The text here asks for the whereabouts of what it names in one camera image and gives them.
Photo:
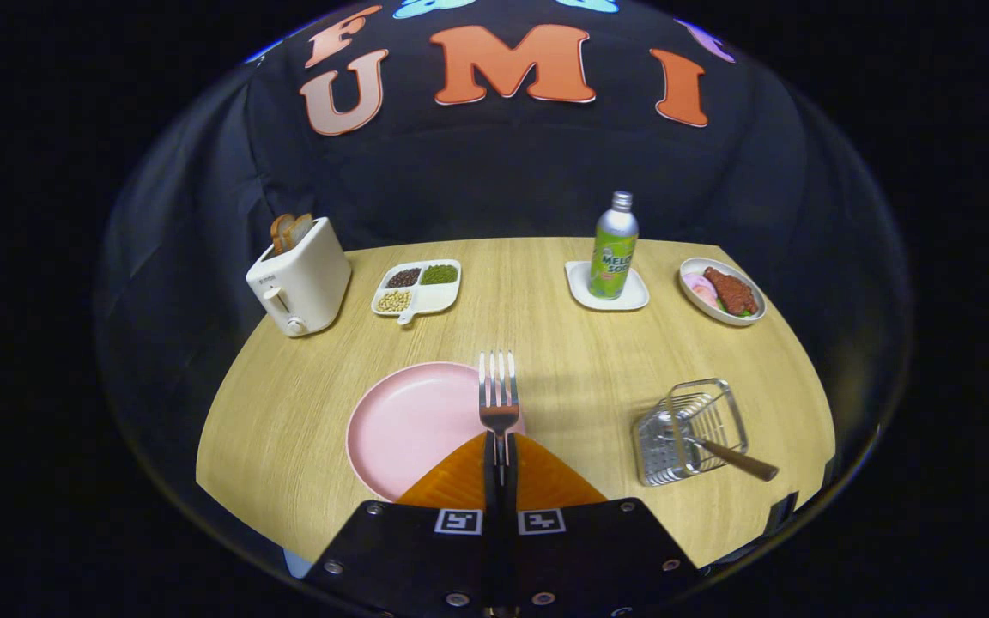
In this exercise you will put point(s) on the brown toast slice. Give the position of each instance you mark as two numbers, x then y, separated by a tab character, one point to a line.
300	228
280	232

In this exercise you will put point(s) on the pink ham slice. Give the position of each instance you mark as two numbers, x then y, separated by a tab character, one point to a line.
706	297
695	281

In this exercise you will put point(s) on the pink round plate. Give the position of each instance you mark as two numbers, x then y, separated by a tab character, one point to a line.
409	421

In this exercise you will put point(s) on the pile of green beans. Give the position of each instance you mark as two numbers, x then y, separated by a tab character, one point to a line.
439	274

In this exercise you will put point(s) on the green soda bottle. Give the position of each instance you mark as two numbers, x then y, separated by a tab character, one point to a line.
613	249

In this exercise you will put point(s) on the white divided snack dish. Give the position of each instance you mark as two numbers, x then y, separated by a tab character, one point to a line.
439	299

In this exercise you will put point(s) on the white oval plate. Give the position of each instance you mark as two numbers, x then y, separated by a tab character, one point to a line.
705	313

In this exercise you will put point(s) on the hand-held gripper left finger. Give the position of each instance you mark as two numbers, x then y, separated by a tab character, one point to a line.
409	558

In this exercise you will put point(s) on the white square coaster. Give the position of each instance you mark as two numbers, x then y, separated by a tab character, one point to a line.
577	283

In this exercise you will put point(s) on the brown meat cutlet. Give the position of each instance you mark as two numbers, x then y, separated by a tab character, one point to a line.
731	292

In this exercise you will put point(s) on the pile of yellow soybeans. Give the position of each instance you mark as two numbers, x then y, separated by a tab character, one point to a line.
394	300

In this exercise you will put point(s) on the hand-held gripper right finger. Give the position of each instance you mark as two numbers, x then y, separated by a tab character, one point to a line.
597	558

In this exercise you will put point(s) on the pile of dark beans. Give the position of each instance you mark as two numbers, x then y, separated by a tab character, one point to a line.
403	277

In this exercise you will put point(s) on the cream white toaster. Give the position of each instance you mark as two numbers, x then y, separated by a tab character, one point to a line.
306	275

